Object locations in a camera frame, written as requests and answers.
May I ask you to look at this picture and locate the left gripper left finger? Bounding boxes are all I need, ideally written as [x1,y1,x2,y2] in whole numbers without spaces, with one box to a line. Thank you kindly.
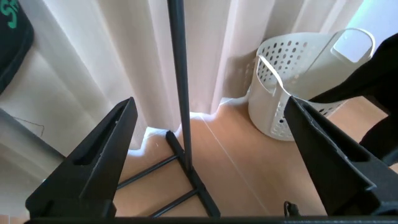
[25,96,139,218]

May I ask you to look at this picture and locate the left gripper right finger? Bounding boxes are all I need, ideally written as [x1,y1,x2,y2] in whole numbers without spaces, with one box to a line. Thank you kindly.
[283,95,398,217]

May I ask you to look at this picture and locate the black garment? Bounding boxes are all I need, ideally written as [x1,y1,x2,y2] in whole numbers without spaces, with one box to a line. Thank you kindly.
[310,32,398,166]

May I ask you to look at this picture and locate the black shorts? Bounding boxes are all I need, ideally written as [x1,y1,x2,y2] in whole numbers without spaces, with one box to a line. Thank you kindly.
[0,0,34,94]

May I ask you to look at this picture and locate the white laundry basket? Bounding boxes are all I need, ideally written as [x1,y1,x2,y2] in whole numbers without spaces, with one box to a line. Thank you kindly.
[248,27,376,141]

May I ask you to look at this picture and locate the black clothes rack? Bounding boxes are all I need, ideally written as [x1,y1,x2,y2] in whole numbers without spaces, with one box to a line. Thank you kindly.
[116,0,221,218]

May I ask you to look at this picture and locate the beige curtain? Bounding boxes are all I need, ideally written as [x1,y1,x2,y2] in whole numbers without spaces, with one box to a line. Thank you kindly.
[0,0,364,215]

